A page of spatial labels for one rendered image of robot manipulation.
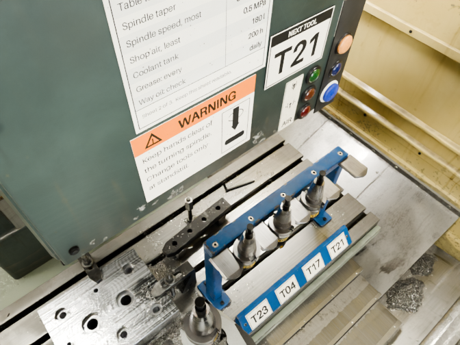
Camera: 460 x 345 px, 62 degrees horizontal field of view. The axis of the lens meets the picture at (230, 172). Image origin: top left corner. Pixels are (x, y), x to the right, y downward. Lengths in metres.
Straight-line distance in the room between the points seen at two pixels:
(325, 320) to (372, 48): 0.93
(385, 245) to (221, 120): 1.18
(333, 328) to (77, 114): 1.18
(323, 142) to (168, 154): 1.30
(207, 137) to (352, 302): 1.09
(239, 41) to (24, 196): 0.23
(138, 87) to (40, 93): 0.08
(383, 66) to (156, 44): 1.19
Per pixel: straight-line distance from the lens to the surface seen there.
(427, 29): 1.32
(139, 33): 0.31
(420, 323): 1.57
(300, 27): 0.44
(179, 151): 0.41
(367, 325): 1.45
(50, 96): 0.30
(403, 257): 1.54
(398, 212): 1.57
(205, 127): 0.42
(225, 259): 0.88
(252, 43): 0.40
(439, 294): 1.64
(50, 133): 0.32
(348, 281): 1.45
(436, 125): 1.44
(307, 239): 1.29
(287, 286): 1.16
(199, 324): 0.63
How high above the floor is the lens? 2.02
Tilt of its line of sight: 53 degrees down
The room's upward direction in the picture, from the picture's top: 2 degrees clockwise
